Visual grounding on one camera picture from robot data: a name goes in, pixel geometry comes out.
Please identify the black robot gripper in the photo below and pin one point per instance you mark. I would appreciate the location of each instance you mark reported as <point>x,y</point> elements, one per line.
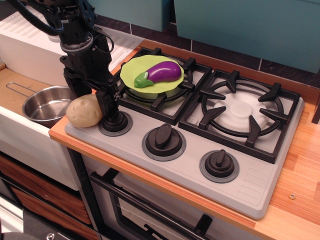
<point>86,67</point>

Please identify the beige toy potato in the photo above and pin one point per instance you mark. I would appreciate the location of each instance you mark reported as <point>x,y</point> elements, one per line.
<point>84,111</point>

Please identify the purple toy eggplant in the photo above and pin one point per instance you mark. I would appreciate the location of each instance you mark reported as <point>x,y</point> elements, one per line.
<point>166,71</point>

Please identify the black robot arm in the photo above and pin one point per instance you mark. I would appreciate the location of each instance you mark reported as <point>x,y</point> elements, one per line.
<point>72,20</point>

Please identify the small steel pot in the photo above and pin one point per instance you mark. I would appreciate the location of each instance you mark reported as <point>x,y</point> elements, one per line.
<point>45,107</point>

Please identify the light green plastic plate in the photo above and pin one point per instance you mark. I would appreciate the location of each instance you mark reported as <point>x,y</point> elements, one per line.
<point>137,65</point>

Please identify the white sink unit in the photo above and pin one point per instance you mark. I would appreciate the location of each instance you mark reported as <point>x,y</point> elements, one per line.
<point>35,59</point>

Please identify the black left stove knob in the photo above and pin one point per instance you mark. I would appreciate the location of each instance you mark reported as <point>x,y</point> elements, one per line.
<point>118,126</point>

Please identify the black stove knob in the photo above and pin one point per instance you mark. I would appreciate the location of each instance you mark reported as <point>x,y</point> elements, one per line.
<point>164,143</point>
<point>118,126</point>
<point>219,166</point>

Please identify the grey toy faucet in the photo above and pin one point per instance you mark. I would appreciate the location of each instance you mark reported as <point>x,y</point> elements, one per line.
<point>54,38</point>

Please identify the black left burner grate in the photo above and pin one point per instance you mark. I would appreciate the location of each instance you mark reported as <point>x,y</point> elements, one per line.
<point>167,106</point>

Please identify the black burner grate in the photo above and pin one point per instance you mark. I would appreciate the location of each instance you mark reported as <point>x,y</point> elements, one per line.
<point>243,114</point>
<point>167,106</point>

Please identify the black middle stove knob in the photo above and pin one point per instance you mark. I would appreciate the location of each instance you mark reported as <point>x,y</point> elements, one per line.
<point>164,143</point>

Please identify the grey toy stove top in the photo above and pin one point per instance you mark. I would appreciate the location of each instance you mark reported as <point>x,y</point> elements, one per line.
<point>250,193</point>

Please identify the wooden drawer front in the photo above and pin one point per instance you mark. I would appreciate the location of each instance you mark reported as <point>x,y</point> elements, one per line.
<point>42,195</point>

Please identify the toy oven door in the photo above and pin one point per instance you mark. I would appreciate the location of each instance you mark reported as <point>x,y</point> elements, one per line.
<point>147,220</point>

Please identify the black right stove knob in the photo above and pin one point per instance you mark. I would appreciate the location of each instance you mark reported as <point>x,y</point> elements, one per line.
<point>219,166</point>

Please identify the black right burner grate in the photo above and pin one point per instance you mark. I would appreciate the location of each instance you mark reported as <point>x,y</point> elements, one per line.
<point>243,114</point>

